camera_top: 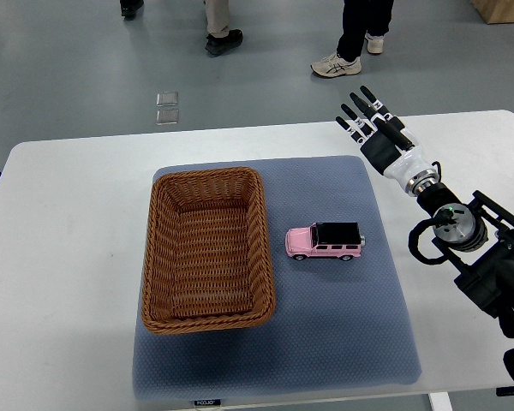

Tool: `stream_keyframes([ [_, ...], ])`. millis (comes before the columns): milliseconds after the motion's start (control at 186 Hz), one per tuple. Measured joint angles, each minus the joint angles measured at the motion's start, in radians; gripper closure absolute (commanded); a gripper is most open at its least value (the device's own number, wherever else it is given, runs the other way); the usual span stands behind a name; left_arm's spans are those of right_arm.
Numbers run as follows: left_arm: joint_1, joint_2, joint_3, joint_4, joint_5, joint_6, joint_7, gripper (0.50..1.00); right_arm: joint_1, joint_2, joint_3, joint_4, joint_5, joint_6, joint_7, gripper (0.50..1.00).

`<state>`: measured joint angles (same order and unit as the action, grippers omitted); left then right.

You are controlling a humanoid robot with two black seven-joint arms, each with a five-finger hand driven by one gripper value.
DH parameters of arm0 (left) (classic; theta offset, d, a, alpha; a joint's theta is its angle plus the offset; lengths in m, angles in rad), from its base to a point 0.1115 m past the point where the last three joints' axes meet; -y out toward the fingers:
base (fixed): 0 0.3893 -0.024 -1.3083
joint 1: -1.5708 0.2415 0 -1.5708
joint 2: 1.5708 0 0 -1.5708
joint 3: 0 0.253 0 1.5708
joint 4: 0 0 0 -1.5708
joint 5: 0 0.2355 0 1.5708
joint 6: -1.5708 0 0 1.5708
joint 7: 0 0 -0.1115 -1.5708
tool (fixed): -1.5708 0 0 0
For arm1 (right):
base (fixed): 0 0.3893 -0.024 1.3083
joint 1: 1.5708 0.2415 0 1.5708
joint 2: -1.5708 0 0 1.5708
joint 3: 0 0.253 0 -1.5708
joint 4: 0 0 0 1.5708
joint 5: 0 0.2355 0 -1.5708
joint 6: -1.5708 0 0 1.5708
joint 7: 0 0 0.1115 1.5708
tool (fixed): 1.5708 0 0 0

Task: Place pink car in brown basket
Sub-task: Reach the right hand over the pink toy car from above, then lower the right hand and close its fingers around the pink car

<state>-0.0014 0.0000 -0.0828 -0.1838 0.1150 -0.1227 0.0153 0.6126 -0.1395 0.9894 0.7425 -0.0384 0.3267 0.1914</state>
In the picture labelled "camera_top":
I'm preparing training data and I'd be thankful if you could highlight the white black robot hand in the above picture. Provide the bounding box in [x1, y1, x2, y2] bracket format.
[335, 86, 436, 193]

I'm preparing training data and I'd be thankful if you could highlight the pink toy car black roof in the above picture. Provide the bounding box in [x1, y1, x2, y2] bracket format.
[284, 222, 366, 261]

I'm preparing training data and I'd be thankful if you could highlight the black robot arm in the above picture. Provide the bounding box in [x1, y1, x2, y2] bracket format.
[336, 86, 514, 338]

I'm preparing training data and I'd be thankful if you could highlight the brown wicker basket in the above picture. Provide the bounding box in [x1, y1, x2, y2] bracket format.
[140, 167, 276, 335]

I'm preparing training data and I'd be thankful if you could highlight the person in white sneakers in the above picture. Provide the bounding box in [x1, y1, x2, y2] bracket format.
[310, 0, 394, 78]

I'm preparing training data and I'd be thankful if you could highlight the wooden box corner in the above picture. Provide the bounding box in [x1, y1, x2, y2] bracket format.
[470, 0, 514, 24]

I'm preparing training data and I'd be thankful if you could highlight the person in beige trousers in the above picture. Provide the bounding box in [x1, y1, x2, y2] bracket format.
[204, 0, 243, 57]

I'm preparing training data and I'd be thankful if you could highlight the lower clear floor tile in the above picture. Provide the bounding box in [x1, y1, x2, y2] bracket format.
[156, 109, 179, 125]

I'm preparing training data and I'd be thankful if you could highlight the clear floor tile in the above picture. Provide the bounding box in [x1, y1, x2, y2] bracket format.
[156, 109, 179, 125]
[156, 92, 178, 107]

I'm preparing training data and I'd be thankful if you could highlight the upper clear floor tile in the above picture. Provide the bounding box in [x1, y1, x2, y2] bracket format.
[156, 92, 178, 107]

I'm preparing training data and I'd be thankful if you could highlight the blue grey foam mat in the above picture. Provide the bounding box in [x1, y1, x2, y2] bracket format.
[133, 156, 421, 402]

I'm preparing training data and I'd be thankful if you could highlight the person in dark shoes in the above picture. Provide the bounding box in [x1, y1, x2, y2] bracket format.
[119, 0, 144, 20]

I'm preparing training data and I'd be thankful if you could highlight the white table leg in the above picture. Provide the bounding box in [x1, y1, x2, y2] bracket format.
[428, 392, 453, 411]

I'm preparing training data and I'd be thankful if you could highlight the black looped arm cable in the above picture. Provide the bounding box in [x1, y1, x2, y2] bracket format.
[407, 216, 449, 263]

